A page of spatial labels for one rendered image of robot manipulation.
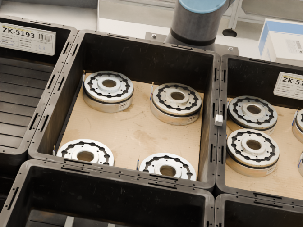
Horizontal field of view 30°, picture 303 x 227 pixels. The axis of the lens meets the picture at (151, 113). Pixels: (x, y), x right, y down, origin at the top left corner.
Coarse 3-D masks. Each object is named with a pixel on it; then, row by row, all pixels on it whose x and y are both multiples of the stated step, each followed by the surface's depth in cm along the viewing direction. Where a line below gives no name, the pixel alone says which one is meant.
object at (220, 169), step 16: (224, 64) 115; (256, 64) 117; (272, 64) 117; (288, 64) 118; (224, 80) 113; (224, 96) 106; (224, 112) 103; (224, 128) 99; (224, 144) 96; (224, 160) 93; (224, 176) 90; (224, 192) 87; (240, 192) 88; (256, 192) 88
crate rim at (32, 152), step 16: (80, 32) 117; (96, 32) 118; (176, 48) 117; (192, 48) 118; (64, 64) 108; (64, 80) 104; (48, 112) 96; (32, 144) 90; (208, 144) 95; (48, 160) 88; (64, 160) 88; (80, 160) 88; (208, 160) 92; (144, 176) 88; (160, 176) 88; (208, 176) 89
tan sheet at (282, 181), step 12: (276, 108) 123; (288, 108) 123; (288, 120) 120; (228, 132) 114; (276, 132) 116; (288, 132) 117; (288, 144) 114; (300, 144) 114; (288, 156) 111; (228, 168) 106; (276, 168) 108; (288, 168) 108; (228, 180) 104; (240, 180) 104; (252, 180) 104; (264, 180) 105; (276, 180) 105; (288, 180) 106; (300, 180) 106; (264, 192) 102; (276, 192) 103; (288, 192) 103; (300, 192) 104
